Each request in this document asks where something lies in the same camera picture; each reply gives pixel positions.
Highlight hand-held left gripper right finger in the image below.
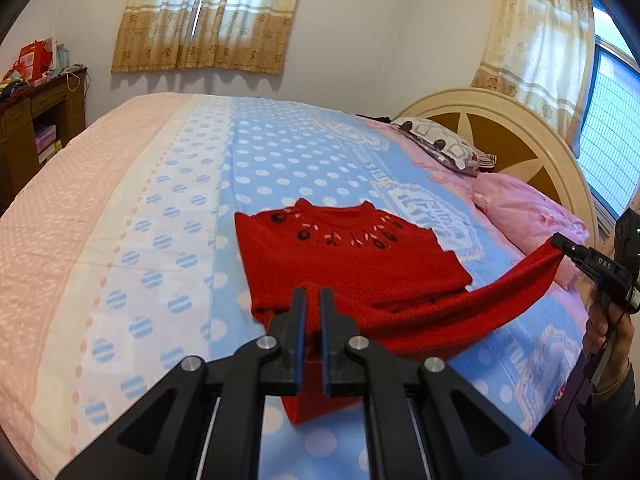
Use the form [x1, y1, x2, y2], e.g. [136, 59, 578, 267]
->
[320, 287, 576, 480]

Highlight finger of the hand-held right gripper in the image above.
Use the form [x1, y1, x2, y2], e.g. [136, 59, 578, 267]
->
[551, 232, 595, 275]

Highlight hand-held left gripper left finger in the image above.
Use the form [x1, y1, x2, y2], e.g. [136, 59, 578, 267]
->
[55, 287, 308, 480]

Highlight red knitted sweater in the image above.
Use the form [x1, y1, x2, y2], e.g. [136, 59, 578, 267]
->
[234, 199, 568, 426]

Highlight person's right forearm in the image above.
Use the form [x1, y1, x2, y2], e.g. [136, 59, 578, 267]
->
[575, 360, 640, 480]

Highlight colourful clothes pile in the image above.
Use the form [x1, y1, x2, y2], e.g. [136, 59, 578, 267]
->
[0, 67, 33, 102]

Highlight person's right hand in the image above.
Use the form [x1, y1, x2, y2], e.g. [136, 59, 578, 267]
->
[582, 300, 632, 377]

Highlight pink pillow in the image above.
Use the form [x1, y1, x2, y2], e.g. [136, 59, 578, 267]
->
[472, 172, 591, 291]

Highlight window with mesh screen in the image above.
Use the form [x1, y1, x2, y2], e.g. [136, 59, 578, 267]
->
[575, 10, 640, 221]

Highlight cream wooden headboard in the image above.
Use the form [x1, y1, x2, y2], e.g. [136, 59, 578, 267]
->
[397, 87, 608, 261]

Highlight patterned pillow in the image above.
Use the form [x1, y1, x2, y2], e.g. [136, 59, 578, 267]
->
[391, 116, 498, 177]

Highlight blue pink printed bed sheet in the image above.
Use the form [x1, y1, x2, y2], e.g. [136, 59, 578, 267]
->
[0, 92, 601, 480]

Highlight beige patterned curtain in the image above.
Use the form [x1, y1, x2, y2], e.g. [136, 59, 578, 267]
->
[111, 0, 313, 75]
[471, 0, 596, 158]

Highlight pink box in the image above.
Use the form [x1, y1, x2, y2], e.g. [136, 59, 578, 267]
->
[35, 125, 64, 162]

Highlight brown wooden desk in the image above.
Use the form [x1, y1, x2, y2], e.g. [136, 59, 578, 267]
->
[0, 67, 88, 211]

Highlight red gift bag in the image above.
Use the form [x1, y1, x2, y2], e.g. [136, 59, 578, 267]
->
[17, 39, 55, 86]

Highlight white cable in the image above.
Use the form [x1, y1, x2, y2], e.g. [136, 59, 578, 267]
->
[65, 66, 87, 94]

